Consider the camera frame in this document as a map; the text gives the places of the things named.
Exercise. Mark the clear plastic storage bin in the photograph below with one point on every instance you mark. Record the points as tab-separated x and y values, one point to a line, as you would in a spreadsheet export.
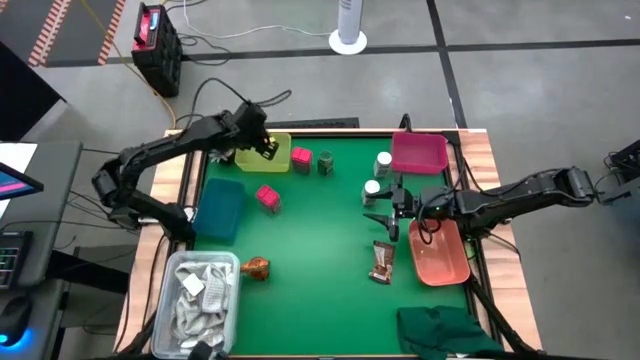
165	280

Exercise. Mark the backlit black keyboard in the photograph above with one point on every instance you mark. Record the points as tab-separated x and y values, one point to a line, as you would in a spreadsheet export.
12	260

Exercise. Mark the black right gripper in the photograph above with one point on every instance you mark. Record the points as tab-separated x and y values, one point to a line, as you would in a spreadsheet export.
407	202

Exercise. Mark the orange taco seasoning packet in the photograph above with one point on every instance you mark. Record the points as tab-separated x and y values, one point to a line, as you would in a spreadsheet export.
257	269

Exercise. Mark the white paper sheet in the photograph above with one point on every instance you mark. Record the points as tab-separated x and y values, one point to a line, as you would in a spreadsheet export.
17	155

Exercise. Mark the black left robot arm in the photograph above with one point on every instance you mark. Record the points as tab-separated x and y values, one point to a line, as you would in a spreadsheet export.
165	145

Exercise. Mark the blue plastic bin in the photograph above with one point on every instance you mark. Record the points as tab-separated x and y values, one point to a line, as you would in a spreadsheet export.
217	210

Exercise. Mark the black panel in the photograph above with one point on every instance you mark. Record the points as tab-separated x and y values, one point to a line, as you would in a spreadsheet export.
22	95

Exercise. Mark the wooden table frame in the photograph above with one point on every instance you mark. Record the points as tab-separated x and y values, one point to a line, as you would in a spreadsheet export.
500	150

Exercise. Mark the black computer mouse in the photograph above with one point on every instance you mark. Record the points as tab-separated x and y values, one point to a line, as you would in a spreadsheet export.
15	315

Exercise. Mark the orange plastic bin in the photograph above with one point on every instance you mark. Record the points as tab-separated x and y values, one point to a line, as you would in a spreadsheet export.
442	260

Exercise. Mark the grey desk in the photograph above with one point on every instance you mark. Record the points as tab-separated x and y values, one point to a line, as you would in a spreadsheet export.
55	210

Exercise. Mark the black table-level camera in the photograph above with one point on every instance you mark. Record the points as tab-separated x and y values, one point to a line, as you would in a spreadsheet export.
202	351

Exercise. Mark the computer monitor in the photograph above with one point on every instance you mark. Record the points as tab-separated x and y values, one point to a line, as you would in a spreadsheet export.
15	182

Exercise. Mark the black frame leg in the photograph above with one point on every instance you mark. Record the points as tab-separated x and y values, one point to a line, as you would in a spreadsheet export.
137	340
495	320

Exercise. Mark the white-lid glass spice jar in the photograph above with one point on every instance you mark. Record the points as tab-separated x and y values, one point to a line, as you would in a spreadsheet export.
383	161
371	189

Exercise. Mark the green herb glass spice jar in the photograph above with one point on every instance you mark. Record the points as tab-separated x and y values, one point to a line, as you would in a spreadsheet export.
325	162

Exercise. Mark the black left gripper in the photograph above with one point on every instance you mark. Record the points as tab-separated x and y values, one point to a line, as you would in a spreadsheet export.
249	122

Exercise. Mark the translucent yellow plastic bin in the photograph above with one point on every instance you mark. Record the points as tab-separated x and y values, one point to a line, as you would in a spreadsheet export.
250	162

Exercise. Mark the brown foil seasoning packet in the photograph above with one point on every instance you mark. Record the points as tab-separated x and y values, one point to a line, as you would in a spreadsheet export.
382	262

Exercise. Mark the black red power box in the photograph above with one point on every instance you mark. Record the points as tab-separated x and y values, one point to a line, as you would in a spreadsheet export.
162	65

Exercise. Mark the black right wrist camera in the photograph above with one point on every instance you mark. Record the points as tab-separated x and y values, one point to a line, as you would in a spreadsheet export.
436	202

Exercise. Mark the pink plastic bin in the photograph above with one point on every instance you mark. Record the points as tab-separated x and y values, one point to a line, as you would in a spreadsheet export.
419	152

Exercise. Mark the grey towel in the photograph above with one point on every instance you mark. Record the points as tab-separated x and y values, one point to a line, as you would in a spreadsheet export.
200	310

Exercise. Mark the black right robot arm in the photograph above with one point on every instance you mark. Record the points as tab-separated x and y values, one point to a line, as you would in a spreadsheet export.
500	200

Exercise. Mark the red and black device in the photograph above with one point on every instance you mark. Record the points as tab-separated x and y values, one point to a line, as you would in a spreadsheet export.
146	27

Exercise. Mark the dark green cloth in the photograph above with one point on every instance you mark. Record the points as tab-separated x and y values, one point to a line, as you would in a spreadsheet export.
440	332

